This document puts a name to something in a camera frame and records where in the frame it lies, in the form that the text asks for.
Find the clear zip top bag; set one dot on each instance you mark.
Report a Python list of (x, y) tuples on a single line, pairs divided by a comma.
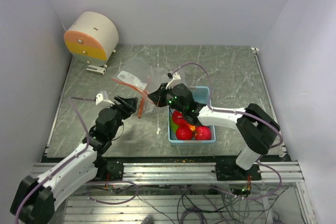
[(139, 75)]

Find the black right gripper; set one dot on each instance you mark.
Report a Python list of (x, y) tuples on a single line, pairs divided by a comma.
[(157, 97)]

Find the orange fruit in basket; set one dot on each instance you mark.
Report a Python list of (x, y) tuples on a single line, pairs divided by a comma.
[(191, 127)]

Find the aluminium rail frame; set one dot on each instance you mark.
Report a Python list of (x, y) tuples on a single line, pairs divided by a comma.
[(203, 173)]

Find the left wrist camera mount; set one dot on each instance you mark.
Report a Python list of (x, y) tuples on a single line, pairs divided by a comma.
[(102, 100)]

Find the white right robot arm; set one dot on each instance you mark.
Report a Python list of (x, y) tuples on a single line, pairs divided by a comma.
[(257, 128)]

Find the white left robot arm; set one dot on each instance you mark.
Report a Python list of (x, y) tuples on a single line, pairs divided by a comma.
[(37, 198)]

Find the blue plastic basket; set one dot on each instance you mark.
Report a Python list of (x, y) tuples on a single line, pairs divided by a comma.
[(201, 95)]

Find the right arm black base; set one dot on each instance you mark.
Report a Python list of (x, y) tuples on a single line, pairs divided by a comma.
[(231, 172)]

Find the green fruit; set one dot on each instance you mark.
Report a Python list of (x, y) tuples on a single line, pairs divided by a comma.
[(173, 126)]

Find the red apple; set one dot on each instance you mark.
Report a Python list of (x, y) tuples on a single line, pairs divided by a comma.
[(202, 133), (184, 133), (177, 118)]

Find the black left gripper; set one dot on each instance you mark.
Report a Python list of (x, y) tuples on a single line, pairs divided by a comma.
[(126, 110)]

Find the small white bracket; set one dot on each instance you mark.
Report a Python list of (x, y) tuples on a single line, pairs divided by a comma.
[(96, 70)]

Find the white corner clip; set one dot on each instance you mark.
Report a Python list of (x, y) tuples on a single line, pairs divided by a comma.
[(255, 50)]

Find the round beige drawer box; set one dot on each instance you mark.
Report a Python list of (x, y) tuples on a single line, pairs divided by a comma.
[(92, 38)]

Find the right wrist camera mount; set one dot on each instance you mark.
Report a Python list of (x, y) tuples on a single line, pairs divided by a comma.
[(175, 80)]

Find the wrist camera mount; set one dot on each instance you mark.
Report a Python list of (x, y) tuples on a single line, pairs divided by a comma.
[(102, 100), (175, 80)]

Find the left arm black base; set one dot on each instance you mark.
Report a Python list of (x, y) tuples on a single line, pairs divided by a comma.
[(108, 169)]

